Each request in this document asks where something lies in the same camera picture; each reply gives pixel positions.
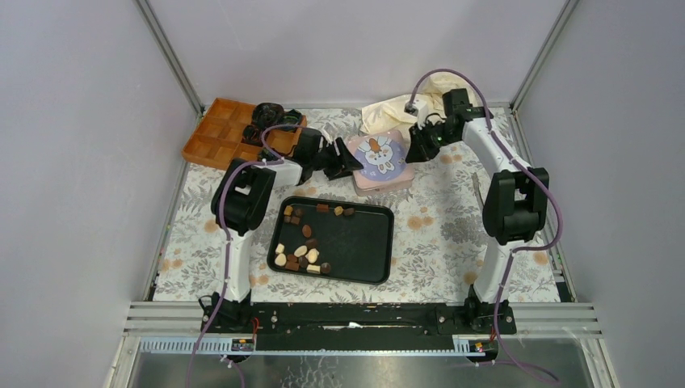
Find cream cloth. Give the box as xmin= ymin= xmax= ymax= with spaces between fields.
xmin=361 ymin=72 xmax=482 ymax=138

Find silver metal tray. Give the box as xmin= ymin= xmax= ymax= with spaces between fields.
xmin=347 ymin=129 xmax=414 ymax=174

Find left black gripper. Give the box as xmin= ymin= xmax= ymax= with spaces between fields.
xmin=309 ymin=137 xmax=362 ymax=181

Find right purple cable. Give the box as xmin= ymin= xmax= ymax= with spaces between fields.
xmin=409 ymin=68 xmax=565 ymax=386

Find dark paper cup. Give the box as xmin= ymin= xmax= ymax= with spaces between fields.
xmin=281 ymin=109 xmax=304 ymax=125
xmin=251 ymin=103 xmax=285 ymax=129
xmin=242 ymin=124 xmax=267 ymax=147

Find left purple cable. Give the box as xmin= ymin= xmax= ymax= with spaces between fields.
xmin=184 ymin=124 xmax=304 ymax=388

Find black plastic tray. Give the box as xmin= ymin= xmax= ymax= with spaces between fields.
xmin=266 ymin=196 xmax=395 ymax=285

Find metal serving tongs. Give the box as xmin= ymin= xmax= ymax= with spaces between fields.
xmin=471 ymin=173 xmax=485 ymax=210

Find orange compartment box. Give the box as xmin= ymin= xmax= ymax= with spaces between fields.
xmin=182 ymin=98 xmax=307 ymax=170

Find pink grid box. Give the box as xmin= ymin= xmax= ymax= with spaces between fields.
xmin=353 ymin=167 xmax=415 ymax=196

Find white oval chocolate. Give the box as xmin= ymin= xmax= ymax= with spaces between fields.
xmin=293 ymin=245 xmax=309 ymax=258

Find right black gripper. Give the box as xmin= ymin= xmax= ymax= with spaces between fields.
xmin=406 ymin=120 xmax=458 ymax=165

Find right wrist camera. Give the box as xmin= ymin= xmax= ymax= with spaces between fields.
xmin=405 ymin=99 xmax=431 ymax=129

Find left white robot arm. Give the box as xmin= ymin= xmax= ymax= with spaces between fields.
xmin=204 ymin=124 xmax=363 ymax=332

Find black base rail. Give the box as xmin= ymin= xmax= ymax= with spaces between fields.
xmin=200 ymin=302 xmax=517 ymax=352

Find purple cable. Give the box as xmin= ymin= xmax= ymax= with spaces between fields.
xmin=409 ymin=68 xmax=565 ymax=386
xmin=184 ymin=124 xmax=304 ymax=388

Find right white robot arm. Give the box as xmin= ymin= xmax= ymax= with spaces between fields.
xmin=405 ymin=89 xmax=548 ymax=333

